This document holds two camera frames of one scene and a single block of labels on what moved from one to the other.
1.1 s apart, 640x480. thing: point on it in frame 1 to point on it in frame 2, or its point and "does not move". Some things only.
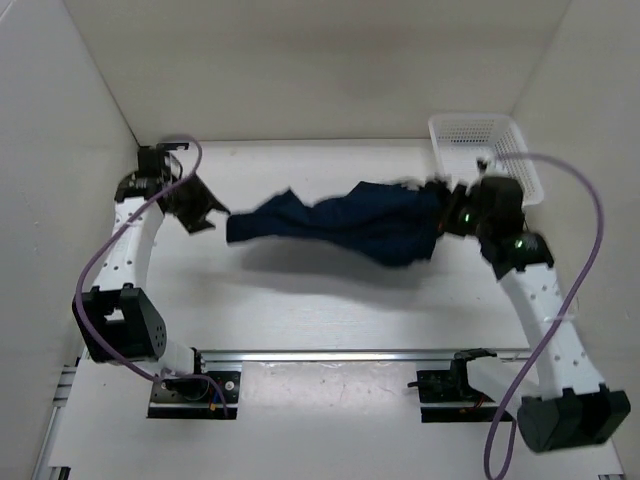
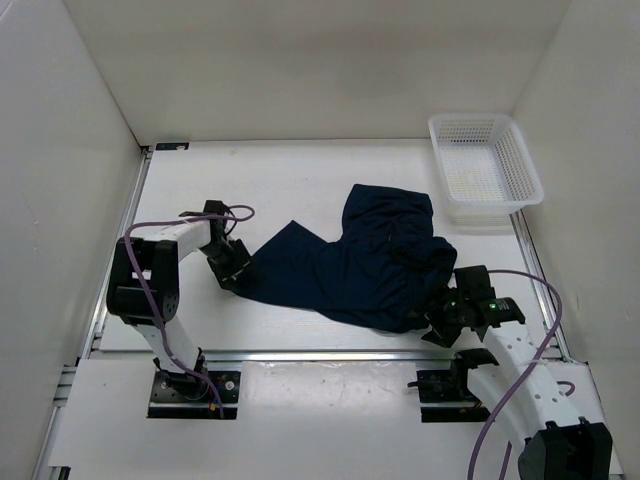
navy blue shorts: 399,223 to 381,274
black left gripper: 206,200 to 241,256
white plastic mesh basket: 459,140 does not move
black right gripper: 460,194 to 441,294
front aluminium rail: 322,357 does not move
